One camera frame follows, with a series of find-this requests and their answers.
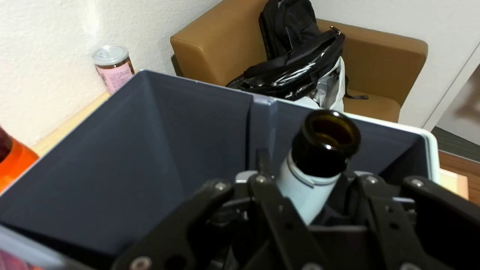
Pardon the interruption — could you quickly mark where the white plastic bag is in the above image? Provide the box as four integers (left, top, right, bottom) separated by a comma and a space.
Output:
295, 57, 349, 112

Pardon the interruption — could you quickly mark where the brown armchair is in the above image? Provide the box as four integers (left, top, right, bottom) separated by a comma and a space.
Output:
170, 0, 431, 124

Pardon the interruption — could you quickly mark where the white door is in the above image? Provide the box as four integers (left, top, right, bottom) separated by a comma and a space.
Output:
437, 43, 480, 147

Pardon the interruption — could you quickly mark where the black backpack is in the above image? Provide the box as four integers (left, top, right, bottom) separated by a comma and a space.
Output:
227, 0, 349, 102

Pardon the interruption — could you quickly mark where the pink jar with lid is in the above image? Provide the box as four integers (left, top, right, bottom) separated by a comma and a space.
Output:
91, 43, 137, 96

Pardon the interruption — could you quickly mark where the brown glass bottle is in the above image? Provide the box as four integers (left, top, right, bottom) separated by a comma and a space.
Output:
277, 109, 364, 226

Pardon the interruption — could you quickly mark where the dark grey plastic bin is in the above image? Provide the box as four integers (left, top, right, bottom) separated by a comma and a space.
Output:
0, 69, 442, 270

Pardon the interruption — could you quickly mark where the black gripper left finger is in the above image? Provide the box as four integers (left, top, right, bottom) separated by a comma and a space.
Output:
112, 147, 328, 270

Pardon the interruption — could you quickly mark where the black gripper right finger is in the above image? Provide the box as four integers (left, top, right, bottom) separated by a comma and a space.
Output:
344, 169, 480, 270

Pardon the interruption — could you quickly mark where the orange detergent bottle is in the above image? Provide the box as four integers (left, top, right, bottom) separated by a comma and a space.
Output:
0, 126, 41, 193

